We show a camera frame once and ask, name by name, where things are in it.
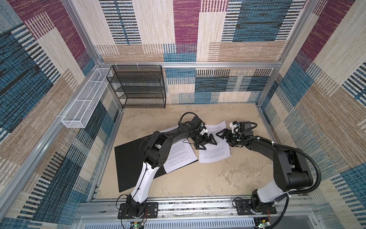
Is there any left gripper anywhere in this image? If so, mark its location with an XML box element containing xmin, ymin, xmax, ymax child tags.
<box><xmin>189</xmin><ymin>133</ymin><xmax>215</xmax><ymax>151</ymax></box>

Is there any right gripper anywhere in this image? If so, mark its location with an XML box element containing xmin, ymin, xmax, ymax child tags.
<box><xmin>215</xmin><ymin>128</ymin><xmax>244</xmax><ymax>147</ymax></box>

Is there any red folder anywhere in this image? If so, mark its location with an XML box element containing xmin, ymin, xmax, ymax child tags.
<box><xmin>114</xmin><ymin>134</ymin><xmax>198</xmax><ymax>193</ymax></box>

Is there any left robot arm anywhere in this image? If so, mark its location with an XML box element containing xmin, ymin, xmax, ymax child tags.
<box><xmin>124</xmin><ymin>112</ymin><xmax>217</xmax><ymax>218</ymax></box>

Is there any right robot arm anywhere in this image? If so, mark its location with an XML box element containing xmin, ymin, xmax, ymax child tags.
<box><xmin>216</xmin><ymin>121</ymin><xmax>322</xmax><ymax>214</ymax></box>

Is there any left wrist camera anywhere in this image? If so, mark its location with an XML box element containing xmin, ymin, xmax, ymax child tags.
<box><xmin>191</xmin><ymin>116</ymin><xmax>206</xmax><ymax>132</ymax></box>

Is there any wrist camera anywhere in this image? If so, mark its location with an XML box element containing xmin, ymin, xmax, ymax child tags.
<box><xmin>191</xmin><ymin>116</ymin><xmax>206</xmax><ymax>132</ymax></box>
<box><xmin>229</xmin><ymin>121</ymin><xmax>252</xmax><ymax>134</ymax></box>

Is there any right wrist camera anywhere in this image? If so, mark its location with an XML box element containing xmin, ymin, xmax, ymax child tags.
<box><xmin>229</xmin><ymin>121</ymin><xmax>252</xmax><ymax>134</ymax></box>

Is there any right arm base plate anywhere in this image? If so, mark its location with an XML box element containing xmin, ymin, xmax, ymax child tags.
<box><xmin>232</xmin><ymin>198</ymin><xmax>277</xmax><ymax>216</ymax></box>

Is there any black wire shelf rack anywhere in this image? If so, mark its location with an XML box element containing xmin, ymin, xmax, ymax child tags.
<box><xmin>106</xmin><ymin>65</ymin><xmax>166</xmax><ymax>108</ymax></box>

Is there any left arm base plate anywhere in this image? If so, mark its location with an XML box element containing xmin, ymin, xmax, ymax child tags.
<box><xmin>118</xmin><ymin>202</ymin><xmax>159</xmax><ymax>219</ymax></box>

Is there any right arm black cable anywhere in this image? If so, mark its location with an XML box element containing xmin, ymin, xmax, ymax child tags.
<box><xmin>268</xmin><ymin>143</ymin><xmax>322</xmax><ymax>229</ymax></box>

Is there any white mesh wall basket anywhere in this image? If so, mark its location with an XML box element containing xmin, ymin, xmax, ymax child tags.
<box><xmin>62</xmin><ymin>68</ymin><xmax>109</xmax><ymax>128</ymax></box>

